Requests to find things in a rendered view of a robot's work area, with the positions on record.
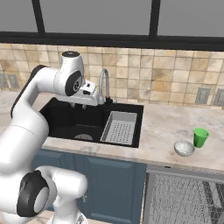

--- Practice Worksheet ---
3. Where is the grey perforated drain tray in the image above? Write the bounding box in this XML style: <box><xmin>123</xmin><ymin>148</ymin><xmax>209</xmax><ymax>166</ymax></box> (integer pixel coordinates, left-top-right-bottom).
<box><xmin>100</xmin><ymin>110</ymin><xmax>138</xmax><ymax>146</ymax></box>

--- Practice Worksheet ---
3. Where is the green cup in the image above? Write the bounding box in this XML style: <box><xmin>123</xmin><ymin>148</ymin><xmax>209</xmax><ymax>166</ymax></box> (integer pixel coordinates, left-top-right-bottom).
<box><xmin>192</xmin><ymin>127</ymin><xmax>211</xmax><ymax>149</ymax></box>

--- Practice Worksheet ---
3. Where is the grey dishwasher door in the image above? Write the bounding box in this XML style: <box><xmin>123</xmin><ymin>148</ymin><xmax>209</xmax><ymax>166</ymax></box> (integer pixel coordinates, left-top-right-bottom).
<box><xmin>142</xmin><ymin>164</ymin><xmax>224</xmax><ymax>224</ymax></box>

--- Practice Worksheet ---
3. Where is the silver curved tap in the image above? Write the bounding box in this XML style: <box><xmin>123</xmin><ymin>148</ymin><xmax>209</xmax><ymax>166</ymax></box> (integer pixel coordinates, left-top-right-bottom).
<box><xmin>98</xmin><ymin>67</ymin><xmax>114</xmax><ymax>105</ymax></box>

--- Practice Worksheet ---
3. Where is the grey wall socket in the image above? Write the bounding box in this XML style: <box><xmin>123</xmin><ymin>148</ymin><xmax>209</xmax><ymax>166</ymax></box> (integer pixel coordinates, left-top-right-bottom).
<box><xmin>0</xmin><ymin>73</ymin><xmax>9</xmax><ymax>90</ymax></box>
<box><xmin>7</xmin><ymin>73</ymin><xmax>20</xmax><ymax>90</ymax></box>
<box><xmin>213</xmin><ymin>87</ymin><xmax>224</xmax><ymax>107</ymax></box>
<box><xmin>194</xmin><ymin>87</ymin><xmax>212</xmax><ymax>105</ymax></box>

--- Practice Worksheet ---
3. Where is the grey speckled bowl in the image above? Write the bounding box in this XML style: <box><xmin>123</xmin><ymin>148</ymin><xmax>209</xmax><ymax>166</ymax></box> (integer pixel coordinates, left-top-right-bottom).
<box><xmin>173</xmin><ymin>139</ymin><xmax>196</xmax><ymax>158</ymax></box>

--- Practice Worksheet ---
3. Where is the narrow blue cupboard door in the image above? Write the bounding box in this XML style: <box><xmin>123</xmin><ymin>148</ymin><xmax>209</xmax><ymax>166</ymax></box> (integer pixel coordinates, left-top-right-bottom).
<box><xmin>31</xmin><ymin>149</ymin><xmax>77</xmax><ymax>212</ymax></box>

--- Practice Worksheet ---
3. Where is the black sink basin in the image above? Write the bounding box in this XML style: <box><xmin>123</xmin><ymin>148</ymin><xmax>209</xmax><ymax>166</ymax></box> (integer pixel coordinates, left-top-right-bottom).
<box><xmin>38</xmin><ymin>97</ymin><xmax>144</xmax><ymax>149</ymax></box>

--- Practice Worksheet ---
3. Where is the wide blue cupboard door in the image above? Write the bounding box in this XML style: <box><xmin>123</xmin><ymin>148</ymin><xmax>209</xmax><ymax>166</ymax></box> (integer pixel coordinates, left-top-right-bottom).
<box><xmin>82</xmin><ymin>154</ymin><xmax>147</xmax><ymax>224</ymax></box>

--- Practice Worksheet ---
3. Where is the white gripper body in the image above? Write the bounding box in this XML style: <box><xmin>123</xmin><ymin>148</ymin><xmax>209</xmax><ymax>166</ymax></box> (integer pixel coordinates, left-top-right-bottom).
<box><xmin>56</xmin><ymin>87</ymin><xmax>105</xmax><ymax>108</ymax></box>

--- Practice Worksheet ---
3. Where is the black framed window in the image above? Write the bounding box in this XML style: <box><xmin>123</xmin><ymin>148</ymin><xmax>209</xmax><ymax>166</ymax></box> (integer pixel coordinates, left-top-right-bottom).
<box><xmin>0</xmin><ymin>0</ymin><xmax>224</xmax><ymax>53</ymax></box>

